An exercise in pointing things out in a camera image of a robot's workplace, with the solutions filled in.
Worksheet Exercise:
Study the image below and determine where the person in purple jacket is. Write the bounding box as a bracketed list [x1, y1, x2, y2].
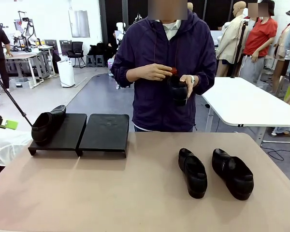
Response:
[110, 0, 218, 133]

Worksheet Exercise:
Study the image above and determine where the black backpack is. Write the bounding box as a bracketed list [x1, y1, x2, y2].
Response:
[88, 42, 114, 61]

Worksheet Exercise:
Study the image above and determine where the white air purifier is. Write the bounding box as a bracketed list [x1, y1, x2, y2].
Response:
[57, 59, 76, 88]

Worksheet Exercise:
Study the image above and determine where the white side table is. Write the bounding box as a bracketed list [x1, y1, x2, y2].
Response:
[202, 76, 290, 148]

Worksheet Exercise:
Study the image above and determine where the black tripod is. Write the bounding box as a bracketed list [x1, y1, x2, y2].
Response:
[0, 69, 34, 128]

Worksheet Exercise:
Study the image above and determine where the mannequin with bucket hat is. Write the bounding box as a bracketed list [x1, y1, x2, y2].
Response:
[272, 4, 290, 107]

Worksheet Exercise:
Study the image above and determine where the black light stand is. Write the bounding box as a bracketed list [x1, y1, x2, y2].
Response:
[231, 20, 249, 78]

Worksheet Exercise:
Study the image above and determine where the clear plastic storage box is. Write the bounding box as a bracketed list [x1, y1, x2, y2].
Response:
[14, 77, 31, 89]

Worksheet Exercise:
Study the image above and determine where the person's right hand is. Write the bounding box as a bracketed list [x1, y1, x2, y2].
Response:
[132, 63, 174, 82]

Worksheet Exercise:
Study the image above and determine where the grey wall panel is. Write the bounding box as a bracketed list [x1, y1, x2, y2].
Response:
[68, 10, 91, 38]

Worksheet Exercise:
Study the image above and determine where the black office chair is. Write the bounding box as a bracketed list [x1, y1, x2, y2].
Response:
[66, 41, 87, 69]

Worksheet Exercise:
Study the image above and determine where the black shoe stand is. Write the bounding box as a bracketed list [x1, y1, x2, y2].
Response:
[76, 113, 130, 160]
[28, 113, 88, 157]

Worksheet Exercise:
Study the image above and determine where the white plastic cover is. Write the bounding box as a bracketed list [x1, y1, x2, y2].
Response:
[0, 127, 33, 169]

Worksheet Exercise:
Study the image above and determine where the white robot with black hoses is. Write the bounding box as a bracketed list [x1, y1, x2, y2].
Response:
[13, 11, 39, 53]

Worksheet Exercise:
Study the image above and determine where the white background desk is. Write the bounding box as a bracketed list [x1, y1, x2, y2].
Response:
[4, 52, 41, 88]

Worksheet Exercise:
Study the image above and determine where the black leather dress shoe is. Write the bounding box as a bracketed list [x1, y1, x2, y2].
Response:
[30, 104, 67, 146]
[211, 148, 254, 201]
[168, 75, 189, 107]
[178, 147, 208, 200]

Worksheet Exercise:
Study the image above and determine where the person's left hand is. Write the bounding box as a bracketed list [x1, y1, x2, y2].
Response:
[179, 74, 196, 99]

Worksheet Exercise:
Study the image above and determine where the mannequin in beige jacket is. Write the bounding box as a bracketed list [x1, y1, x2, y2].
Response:
[215, 1, 248, 78]

